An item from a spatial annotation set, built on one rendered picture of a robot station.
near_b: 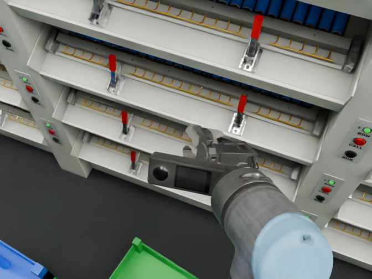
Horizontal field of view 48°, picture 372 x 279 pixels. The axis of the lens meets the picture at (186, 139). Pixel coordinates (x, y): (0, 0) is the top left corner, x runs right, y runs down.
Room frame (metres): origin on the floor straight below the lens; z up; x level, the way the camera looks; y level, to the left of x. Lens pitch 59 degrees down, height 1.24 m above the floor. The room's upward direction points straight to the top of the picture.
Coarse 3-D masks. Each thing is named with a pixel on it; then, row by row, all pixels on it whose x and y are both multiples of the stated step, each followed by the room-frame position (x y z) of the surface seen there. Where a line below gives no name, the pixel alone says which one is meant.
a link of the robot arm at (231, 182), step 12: (240, 168) 0.26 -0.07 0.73; (252, 168) 0.26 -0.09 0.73; (228, 180) 0.24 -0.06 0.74; (240, 180) 0.23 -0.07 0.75; (252, 180) 0.23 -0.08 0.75; (264, 180) 0.23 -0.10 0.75; (216, 192) 0.23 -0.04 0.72; (228, 192) 0.22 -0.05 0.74; (216, 204) 0.21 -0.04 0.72; (216, 216) 0.20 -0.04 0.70
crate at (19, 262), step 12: (0, 240) 0.27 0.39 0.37; (0, 252) 0.26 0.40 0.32; (12, 252) 0.26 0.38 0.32; (12, 264) 0.24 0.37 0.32; (24, 264) 0.24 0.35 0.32; (36, 264) 0.22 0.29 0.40; (0, 276) 0.21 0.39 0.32; (12, 276) 0.21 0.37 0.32; (24, 276) 0.21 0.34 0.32; (36, 276) 0.21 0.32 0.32; (48, 276) 0.21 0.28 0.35
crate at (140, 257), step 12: (132, 252) 0.35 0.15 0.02; (144, 252) 0.35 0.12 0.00; (156, 252) 0.34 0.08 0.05; (120, 264) 0.31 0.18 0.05; (132, 264) 0.32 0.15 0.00; (144, 264) 0.32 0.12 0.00; (156, 264) 0.32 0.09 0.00; (168, 264) 0.32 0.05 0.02; (120, 276) 0.29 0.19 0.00; (132, 276) 0.29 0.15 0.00; (144, 276) 0.29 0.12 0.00; (156, 276) 0.29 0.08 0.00; (168, 276) 0.29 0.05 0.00; (180, 276) 0.29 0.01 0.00; (192, 276) 0.27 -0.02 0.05
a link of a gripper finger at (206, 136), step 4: (196, 128) 0.37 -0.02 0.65; (200, 128) 0.36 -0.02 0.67; (204, 128) 0.37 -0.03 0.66; (200, 132) 0.36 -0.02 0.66; (204, 132) 0.35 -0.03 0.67; (208, 132) 0.35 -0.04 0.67; (200, 136) 0.35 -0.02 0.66; (204, 136) 0.34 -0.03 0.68; (208, 136) 0.35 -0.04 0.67; (212, 136) 0.35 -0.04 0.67; (200, 140) 0.35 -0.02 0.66; (204, 140) 0.34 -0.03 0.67; (208, 140) 0.33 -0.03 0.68; (212, 140) 0.33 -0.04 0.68; (208, 144) 0.33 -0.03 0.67
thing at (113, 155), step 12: (84, 132) 0.65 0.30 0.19; (84, 144) 0.63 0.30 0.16; (96, 144) 0.62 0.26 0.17; (108, 144) 0.62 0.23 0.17; (120, 144) 0.61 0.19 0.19; (84, 156) 0.60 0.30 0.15; (96, 156) 0.60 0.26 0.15; (108, 156) 0.59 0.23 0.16; (120, 156) 0.59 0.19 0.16; (132, 156) 0.55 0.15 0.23; (144, 156) 0.59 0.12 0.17; (108, 168) 0.56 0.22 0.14; (120, 168) 0.56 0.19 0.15; (132, 168) 0.54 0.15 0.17; (144, 168) 0.55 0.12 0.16; (144, 180) 0.52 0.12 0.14; (180, 192) 0.48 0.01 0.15
